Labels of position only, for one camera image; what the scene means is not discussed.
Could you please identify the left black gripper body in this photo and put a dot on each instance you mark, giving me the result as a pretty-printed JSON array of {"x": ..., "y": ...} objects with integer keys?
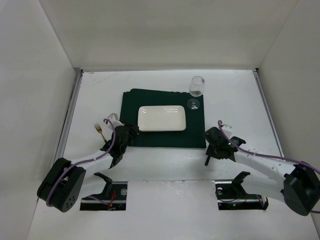
[{"x": 116, "y": 149}]

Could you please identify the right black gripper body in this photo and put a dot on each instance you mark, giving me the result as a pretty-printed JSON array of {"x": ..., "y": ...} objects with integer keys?
[{"x": 213, "y": 149}]

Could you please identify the dark green cloth placemat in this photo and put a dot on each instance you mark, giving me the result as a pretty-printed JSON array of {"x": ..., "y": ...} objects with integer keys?
[{"x": 191, "y": 137}]

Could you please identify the white rectangular plate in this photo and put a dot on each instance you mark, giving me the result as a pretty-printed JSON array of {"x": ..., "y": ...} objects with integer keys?
[{"x": 162, "y": 118}]

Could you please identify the clear wine glass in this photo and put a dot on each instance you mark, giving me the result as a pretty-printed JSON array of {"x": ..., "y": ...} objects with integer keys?
[{"x": 196, "y": 89}]

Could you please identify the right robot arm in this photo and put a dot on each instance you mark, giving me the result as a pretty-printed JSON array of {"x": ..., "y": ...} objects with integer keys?
[{"x": 292, "y": 182}]

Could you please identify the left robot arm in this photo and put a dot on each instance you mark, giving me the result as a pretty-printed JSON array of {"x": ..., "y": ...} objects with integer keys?
[{"x": 70, "y": 180}]

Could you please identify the gold knife dark handle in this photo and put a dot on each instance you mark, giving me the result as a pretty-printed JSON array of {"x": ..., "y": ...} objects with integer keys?
[{"x": 207, "y": 160}]

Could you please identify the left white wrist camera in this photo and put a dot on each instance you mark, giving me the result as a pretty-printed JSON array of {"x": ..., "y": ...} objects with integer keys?
[{"x": 113, "y": 121}]

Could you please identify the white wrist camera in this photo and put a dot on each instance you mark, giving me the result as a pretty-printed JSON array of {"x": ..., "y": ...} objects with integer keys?
[
  {"x": 113, "y": 121},
  {"x": 228, "y": 130}
]

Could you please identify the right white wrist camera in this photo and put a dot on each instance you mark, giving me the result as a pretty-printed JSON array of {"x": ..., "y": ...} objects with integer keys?
[{"x": 228, "y": 130}]

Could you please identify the gold fork dark handle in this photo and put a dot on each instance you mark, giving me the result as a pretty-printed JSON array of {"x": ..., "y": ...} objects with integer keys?
[{"x": 100, "y": 131}]

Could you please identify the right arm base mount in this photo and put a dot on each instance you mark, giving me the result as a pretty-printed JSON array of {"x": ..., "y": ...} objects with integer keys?
[{"x": 231, "y": 196}]

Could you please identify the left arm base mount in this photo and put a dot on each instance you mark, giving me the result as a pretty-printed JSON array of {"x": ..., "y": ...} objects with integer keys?
[{"x": 100, "y": 193}]

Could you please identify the left aluminium table rail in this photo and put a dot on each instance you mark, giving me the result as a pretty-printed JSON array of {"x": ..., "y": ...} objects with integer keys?
[{"x": 68, "y": 115}]

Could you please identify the aluminium table rail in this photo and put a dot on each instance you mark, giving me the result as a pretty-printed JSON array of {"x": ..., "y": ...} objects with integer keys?
[
  {"x": 68, "y": 115},
  {"x": 267, "y": 109}
]

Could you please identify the right aluminium table rail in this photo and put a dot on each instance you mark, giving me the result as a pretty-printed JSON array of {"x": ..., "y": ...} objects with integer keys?
[{"x": 267, "y": 109}]

